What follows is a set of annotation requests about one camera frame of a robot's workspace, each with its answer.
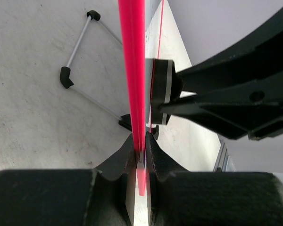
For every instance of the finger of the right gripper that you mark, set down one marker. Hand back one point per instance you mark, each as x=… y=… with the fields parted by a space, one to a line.
x=257 y=56
x=253 y=109

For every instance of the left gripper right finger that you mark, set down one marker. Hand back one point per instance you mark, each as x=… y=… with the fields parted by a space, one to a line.
x=178 y=197

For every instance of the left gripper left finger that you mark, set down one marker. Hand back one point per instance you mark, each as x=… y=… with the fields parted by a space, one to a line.
x=102 y=196

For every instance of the black whiteboard eraser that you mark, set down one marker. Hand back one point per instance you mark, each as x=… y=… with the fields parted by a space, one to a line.
x=166 y=87

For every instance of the pink framed whiteboard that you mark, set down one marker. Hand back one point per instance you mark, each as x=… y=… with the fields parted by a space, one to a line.
x=141 y=22

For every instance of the aluminium front rail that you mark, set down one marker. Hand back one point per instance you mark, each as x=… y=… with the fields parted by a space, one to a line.
x=224 y=161

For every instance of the whiteboard wire stand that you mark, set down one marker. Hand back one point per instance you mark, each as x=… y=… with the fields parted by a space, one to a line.
x=88 y=73

